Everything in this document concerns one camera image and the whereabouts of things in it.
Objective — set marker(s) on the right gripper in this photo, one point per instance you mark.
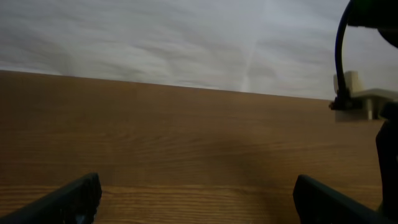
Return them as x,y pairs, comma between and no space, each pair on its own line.
391,112

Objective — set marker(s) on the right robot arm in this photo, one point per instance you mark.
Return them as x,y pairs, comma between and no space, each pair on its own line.
379,15

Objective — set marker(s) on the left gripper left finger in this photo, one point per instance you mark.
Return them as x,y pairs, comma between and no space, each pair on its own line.
71,199

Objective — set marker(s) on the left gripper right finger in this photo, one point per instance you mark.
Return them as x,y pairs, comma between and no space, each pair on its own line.
320,202

